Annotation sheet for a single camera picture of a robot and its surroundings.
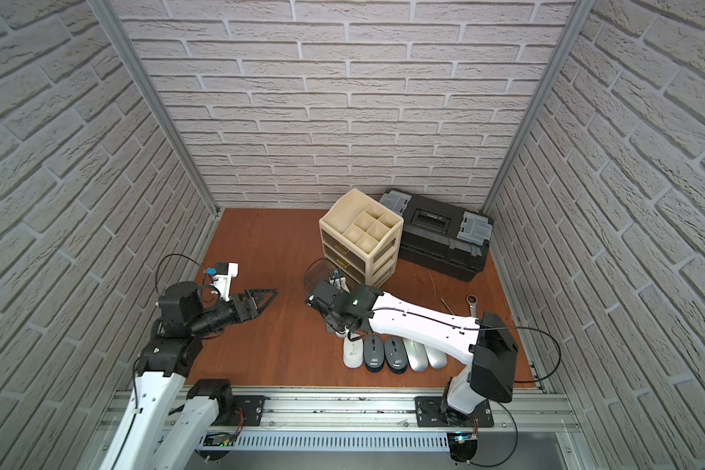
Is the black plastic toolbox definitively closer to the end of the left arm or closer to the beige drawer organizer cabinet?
the beige drawer organizer cabinet

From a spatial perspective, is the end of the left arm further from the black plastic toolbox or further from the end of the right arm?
the black plastic toolbox

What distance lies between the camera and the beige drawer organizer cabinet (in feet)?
2.61

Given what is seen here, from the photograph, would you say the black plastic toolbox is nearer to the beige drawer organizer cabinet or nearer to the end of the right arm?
the beige drawer organizer cabinet

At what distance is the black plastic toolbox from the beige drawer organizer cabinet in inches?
2.8

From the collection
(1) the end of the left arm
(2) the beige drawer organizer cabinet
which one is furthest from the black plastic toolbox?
(1) the end of the left arm

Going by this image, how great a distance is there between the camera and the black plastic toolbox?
0.90 m
